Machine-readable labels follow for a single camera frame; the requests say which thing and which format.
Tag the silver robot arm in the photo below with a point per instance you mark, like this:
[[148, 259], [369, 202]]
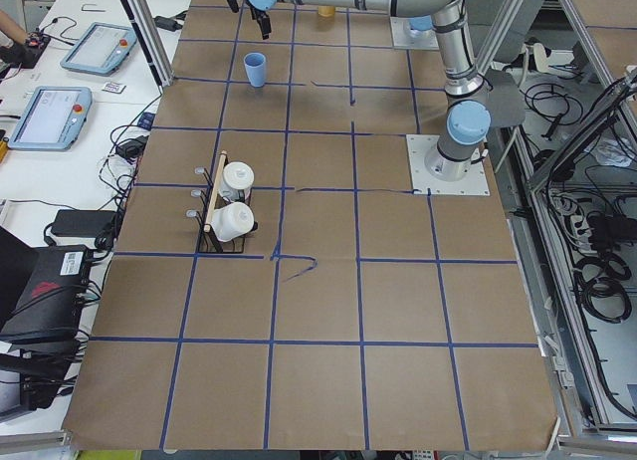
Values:
[[468, 119]]

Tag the teach pendant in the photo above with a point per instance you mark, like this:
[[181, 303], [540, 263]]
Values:
[[52, 119], [101, 50]]

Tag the light blue plastic cup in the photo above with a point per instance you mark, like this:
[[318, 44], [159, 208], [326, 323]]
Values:
[[255, 64]]

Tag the person hand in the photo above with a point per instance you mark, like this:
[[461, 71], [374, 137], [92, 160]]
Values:
[[11, 32]]

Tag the lower teach pendant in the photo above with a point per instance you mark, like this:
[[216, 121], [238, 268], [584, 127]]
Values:
[[52, 119]]

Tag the upper teach pendant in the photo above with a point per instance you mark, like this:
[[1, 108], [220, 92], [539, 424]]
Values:
[[101, 50]]

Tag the black computer box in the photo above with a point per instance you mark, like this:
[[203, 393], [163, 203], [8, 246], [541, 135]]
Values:
[[40, 290]]

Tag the aluminium frame post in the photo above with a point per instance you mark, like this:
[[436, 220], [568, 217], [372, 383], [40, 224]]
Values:
[[143, 25]]

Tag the grey office chair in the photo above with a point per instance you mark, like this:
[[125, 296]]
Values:
[[500, 27]]

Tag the white mug right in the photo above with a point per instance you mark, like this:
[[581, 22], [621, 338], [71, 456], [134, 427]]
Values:
[[233, 221]]

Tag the white mug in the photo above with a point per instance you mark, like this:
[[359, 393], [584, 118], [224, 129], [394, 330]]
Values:
[[233, 221], [237, 181]]

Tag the wooden rack rod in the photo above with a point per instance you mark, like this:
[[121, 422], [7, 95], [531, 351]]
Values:
[[218, 174]]

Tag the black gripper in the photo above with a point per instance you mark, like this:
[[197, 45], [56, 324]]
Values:
[[261, 20]]

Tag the bamboo chopstick holder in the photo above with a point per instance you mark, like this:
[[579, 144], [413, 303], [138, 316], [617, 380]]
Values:
[[326, 11]]

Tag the black wire mug rack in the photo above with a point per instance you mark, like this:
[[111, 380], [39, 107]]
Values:
[[207, 242]]

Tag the white mug left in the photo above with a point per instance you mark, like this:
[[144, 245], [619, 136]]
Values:
[[237, 181]]

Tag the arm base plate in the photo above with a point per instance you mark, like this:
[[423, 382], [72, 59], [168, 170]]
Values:
[[431, 173], [414, 33]]

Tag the black power adapter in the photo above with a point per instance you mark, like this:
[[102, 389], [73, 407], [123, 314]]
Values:
[[81, 223]]

